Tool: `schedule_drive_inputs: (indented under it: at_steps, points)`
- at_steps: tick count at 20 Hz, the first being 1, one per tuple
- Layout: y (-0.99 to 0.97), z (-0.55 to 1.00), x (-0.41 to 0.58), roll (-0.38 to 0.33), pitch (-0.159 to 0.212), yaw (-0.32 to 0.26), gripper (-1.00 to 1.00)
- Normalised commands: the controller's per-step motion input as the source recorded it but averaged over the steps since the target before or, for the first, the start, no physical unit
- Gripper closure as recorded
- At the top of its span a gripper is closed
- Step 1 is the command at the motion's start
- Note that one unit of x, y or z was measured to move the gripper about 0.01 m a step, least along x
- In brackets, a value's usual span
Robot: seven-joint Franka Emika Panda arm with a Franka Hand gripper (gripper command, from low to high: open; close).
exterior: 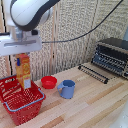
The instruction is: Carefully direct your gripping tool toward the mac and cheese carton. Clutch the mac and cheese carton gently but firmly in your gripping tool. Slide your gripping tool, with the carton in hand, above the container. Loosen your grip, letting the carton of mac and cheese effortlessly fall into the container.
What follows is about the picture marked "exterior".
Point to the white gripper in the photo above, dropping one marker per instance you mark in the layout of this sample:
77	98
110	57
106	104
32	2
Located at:
20	44

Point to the orange mac and cheese carton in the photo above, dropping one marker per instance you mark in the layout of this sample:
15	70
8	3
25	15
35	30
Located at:
23	71

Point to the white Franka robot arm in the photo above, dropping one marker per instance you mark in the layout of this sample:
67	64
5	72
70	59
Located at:
29	13

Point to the red plastic bowl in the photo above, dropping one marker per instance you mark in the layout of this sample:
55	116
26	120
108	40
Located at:
49	82

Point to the red plastic shopping basket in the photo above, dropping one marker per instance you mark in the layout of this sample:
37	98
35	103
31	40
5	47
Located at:
20	100

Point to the blue plastic mug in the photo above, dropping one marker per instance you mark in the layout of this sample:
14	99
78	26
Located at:
67	89

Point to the black toaster oven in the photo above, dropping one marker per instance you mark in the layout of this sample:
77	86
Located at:
111	55

